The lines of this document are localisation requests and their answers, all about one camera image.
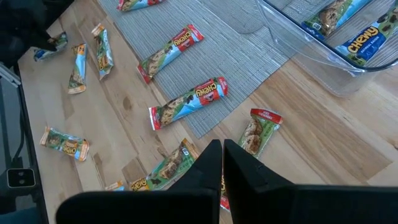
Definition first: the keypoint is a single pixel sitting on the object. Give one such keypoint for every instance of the black camera on mount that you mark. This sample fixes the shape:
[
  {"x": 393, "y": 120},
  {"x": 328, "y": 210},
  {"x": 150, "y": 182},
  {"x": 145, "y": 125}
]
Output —
[{"x": 20, "y": 178}]

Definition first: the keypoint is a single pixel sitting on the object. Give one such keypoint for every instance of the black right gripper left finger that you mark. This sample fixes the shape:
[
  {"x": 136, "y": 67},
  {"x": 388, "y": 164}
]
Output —
[{"x": 186, "y": 205}]

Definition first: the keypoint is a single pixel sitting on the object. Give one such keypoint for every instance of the grey woven placemat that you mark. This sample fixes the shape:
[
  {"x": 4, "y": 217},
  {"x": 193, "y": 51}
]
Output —
[{"x": 233, "y": 62}]

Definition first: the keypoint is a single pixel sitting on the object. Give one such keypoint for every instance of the red Chewy granola bar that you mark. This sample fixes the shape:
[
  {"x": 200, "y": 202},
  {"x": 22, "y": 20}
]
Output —
[
  {"x": 136, "y": 3},
  {"x": 258, "y": 133},
  {"x": 168, "y": 53},
  {"x": 186, "y": 102}
]

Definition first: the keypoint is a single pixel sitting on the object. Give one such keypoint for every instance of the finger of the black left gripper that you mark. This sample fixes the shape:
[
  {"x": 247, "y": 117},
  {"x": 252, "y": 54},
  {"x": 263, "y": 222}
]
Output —
[{"x": 43, "y": 42}]

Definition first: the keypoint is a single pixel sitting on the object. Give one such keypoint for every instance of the silver aluminium bracket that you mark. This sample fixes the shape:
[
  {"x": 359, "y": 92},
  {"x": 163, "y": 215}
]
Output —
[{"x": 9, "y": 76}]

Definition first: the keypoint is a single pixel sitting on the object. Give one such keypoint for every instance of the black frame rail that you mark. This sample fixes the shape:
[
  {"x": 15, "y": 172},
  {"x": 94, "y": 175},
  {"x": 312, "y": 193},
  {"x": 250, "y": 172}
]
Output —
[{"x": 28, "y": 130}]

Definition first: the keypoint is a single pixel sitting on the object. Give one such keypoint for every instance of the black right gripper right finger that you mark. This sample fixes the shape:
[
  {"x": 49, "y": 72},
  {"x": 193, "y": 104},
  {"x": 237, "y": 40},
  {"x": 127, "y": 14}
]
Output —
[{"x": 280, "y": 205}]

